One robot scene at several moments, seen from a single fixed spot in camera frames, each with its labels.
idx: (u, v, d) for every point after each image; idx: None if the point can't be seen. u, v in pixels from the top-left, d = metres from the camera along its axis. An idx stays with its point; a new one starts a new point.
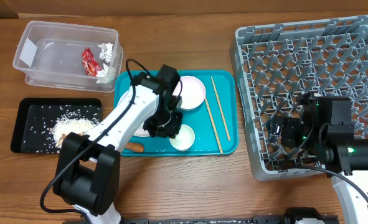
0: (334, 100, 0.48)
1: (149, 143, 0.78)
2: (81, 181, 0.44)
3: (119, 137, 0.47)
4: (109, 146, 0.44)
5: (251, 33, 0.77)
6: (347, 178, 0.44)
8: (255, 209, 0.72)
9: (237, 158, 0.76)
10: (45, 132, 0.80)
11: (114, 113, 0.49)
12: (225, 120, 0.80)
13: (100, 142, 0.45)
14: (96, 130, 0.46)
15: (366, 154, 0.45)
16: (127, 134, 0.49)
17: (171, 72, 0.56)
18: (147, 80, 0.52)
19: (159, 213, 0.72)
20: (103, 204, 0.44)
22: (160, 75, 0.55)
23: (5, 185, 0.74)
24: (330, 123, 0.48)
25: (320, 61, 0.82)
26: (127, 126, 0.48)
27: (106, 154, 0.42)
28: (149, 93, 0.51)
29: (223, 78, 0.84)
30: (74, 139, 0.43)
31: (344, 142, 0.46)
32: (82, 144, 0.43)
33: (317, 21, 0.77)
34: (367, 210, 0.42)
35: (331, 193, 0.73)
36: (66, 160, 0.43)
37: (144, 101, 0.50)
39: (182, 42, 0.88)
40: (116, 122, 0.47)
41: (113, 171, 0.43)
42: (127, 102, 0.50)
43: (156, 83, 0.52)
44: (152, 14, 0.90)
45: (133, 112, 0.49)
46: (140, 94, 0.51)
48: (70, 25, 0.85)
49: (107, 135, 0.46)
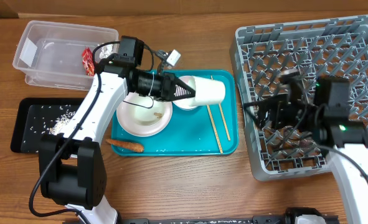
0: (333, 82, 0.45)
1: (147, 142, 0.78)
2: (67, 178, 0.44)
3: (94, 128, 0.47)
4: (86, 139, 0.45)
5: (251, 33, 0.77)
6: (340, 152, 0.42)
8: (255, 208, 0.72)
9: (236, 158, 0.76)
10: (45, 132, 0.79)
11: (83, 104, 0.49)
12: (225, 120, 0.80)
13: (76, 137, 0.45)
14: (69, 127, 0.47)
15: (357, 137, 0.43)
16: (103, 122, 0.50)
17: (132, 43, 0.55)
18: (110, 65, 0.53)
19: (159, 213, 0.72)
20: (95, 195, 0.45)
22: (122, 50, 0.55)
23: (5, 185, 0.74)
24: (327, 104, 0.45)
25: (320, 61, 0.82)
26: (100, 114, 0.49)
27: (85, 147, 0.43)
28: (114, 78, 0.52)
29: (223, 78, 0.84)
30: (48, 139, 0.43)
31: (337, 122, 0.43)
32: (58, 143, 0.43)
33: (317, 21, 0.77)
34: (360, 179, 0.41)
35: (331, 193, 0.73)
36: (47, 161, 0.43)
37: (112, 87, 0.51)
39: (182, 41, 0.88)
40: (88, 114, 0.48)
41: (97, 162, 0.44)
42: (94, 91, 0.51)
43: (120, 65, 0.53)
44: (152, 14, 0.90)
45: (103, 99, 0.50)
46: (106, 82, 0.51)
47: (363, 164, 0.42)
48: (70, 25, 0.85)
49: (81, 129, 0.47)
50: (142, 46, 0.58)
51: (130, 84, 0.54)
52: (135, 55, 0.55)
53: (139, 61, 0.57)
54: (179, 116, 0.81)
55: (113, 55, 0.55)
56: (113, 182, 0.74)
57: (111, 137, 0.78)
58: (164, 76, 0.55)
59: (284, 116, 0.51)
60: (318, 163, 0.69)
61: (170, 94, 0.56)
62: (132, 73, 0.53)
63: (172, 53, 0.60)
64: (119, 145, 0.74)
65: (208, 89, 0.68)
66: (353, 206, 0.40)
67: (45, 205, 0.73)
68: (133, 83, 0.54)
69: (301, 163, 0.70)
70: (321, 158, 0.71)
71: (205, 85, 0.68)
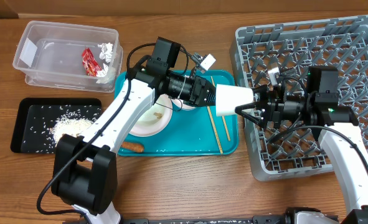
0: (322, 70, 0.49)
1: (149, 142, 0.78)
2: (79, 181, 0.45)
3: (114, 137, 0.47)
4: (104, 147, 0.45)
5: (251, 33, 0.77)
6: (330, 128, 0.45)
8: (256, 209, 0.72)
9: (237, 158, 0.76)
10: (45, 132, 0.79)
11: (109, 111, 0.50)
12: (225, 120, 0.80)
13: (95, 144, 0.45)
14: (90, 131, 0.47)
15: (344, 117, 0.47)
16: (123, 130, 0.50)
17: (168, 46, 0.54)
18: (142, 73, 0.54)
19: (159, 213, 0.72)
20: (102, 202, 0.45)
22: (157, 53, 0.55)
23: (5, 185, 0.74)
24: (317, 91, 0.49)
25: (320, 61, 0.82)
26: (122, 124, 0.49)
27: (102, 155, 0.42)
28: (144, 86, 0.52)
29: (223, 78, 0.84)
30: (68, 140, 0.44)
31: (326, 106, 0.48)
32: (76, 145, 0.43)
33: (317, 21, 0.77)
34: (350, 150, 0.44)
35: (330, 193, 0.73)
36: (63, 162, 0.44)
37: (139, 96, 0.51)
39: (182, 41, 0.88)
40: (111, 121, 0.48)
41: (111, 171, 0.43)
42: (122, 98, 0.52)
43: (150, 74, 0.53)
44: (152, 14, 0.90)
45: (129, 107, 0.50)
46: (134, 89, 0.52)
47: (352, 137, 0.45)
48: (70, 25, 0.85)
49: (101, 135, 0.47)
50: (177, 48, 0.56)
51: (157, 94, 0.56)
52: (169, 60, 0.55)
53: (172, 64, 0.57)
54: (180, 117, 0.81)
55: (149, 58, 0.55)
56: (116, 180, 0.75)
57: None
58: (196, 81, 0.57)
59: (286, 114, 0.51)
60: (318, 163, 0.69)
61: (199, 98, 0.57)
62: (162, 84, 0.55)
63: (207, 57, 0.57)
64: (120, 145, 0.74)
65: (231, 97, 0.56)
66: (346, 175, 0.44)
67: (45, 205, 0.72)
68: (161, 92, 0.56)
69: (301, 163, 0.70)
70: (321, 158, 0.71)
71: (228, 92, 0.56)
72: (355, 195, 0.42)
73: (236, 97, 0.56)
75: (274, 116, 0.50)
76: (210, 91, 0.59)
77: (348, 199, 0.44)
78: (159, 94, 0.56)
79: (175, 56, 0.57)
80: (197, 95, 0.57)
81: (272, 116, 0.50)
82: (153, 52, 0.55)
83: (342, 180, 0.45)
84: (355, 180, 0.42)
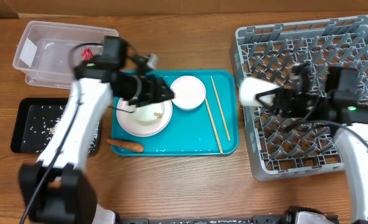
0: (342, 69, 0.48)
1: (149, 142, 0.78)
2: (53, 205, 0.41)
3: (76, 150, 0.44)
4: (67, 166, 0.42)
5: (251, 33, 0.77)
6: (349, 128, 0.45)
8: (256, 209, 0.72)
9: (237, 158, 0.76)
10: (45, 132, 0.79)
11: (63, 121, 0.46)
12: (225, 120, 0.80)
13: (56, 163, 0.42)
14: (50, 150, 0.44)
15: (364, 117, 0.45)
16: (86, 140, 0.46)
17: (115, 43, 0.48)
18: (91, 69, 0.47)
19: (159, 213, 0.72)
20: (84, 217, 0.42)
22: (104, 50, 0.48)
23: (6, 185, 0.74)
24: (336, 89, 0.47)
25: (320, 61, 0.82)
26: (82, 132, 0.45)
27: (67, 176, 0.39)
28: (94, 86, 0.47)
29: (223, 78, 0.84)
30: (28, 170, 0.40)
31: (347, 104, 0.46)
32: (37, 177, 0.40)
33: (316, 21, 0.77)
34: (367, 155, 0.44)
35: (331, 193, 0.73)
36: (29, 193, 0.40)
37: (93, 96, 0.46)
39: (182, 42, 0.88)
40: (69, 132, 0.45)
41: (82, 186, 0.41)
42: (74, 103, 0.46)
43: (99, 70, 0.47)
44: (152, 14, 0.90)
45: (84, 114, 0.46)
46: (86, 91, 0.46)
47: None
48: (70, 25, 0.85)
49: (61, 152, 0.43)
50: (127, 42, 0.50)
51: (112, 88, 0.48)
52: (119, 56, 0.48)
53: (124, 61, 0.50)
54: (179, 117, 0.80)
55: (96, 56, 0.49)
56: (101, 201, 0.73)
57: (111, 137, 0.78)
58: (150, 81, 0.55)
59: (296, 107, 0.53)
60: (319, 163, 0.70)
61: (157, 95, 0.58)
62: (114, 76, 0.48)
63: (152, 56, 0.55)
64: (119, 145, 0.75)
65: (256, 89, 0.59)
66: (358, 180, 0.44)
67: None
68: (116, 86, 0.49)
69: (301, 163, 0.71)
70: (320, 158, 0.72)
71: (255, 84, 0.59)
72: (364, 204, 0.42)
73: (261, 90, 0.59)
75: (282, 102, 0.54)
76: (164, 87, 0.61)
77: (355, 206, 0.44)
78: (113, 88, 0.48)
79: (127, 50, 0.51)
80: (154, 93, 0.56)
81: (283, 105, 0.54)
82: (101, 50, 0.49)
83: (352, 183, 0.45)
84: (367, 188, 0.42)
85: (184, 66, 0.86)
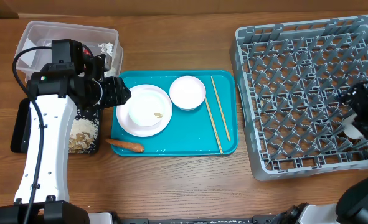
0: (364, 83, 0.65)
1: (149, 143, 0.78)
2: None
3: (53, 180, 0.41)
4: (48, 200, 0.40)
5: (251, 33, 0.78)
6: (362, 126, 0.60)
8: (255, 209, 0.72)
9: (236, 158, 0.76)
10: None
11: (30, 152, 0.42)
12: (225, 120, 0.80)
13: (36, 199, 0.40)
14: (25, 187, 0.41)
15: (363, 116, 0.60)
16: (61, 165, 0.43)
17: (66, 46, 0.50)
18: (44, 82, 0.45)
19: (159, 213, 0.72)
20: None
22: (56, 56, 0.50)
23: (6, 185, 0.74)
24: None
25: (320, 61, 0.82)
26: (53, 157, 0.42)
27: (50, 213, 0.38)
28: (53, 102, 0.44)
29: (223, 78, 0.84)
30: (7, 214, 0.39)
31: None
32: (18, 216, 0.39)
33: (317, 21, 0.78)
34: None
35: (330, 193, 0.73)
36: None
37: (55, 115, 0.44)
39: (182, 42, 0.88)
40: (40, 162, 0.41)
41: (69, 215, 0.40)
42: (37, 128, 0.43)
43: (55, 78, 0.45)
44: (152, 14, 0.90)
45: (51, 136, 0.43)
46: (46, 111, 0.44)
47: None
48: (70, 25, 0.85)
49: (38, 186, 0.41)
50: (78, 46, 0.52)
51: (76, 94, 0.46)
52: (73, 59, 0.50)
53: (79, 64, 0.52)
54: (179, 117, 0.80)
55: (48, 66, 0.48)
56: (97, 208, 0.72)
57: (112, 137, 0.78)
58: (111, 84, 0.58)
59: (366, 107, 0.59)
60: (319, 163, 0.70)
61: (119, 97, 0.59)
62: (74, 80, 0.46)
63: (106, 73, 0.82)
64: (119, 145, 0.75)
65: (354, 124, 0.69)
66: None
67: None
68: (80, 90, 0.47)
69: (301, 163, 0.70)
70: (321, 158, 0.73)
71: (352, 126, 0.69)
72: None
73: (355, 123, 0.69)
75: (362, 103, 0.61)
76: (124, 87, 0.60)
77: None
78: (78, 94, 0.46)
79: (80, 54, 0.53)
80: (117, 95, 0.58)
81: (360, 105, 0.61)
82: (51, 58, 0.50)
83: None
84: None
85: (184, 66, 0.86)
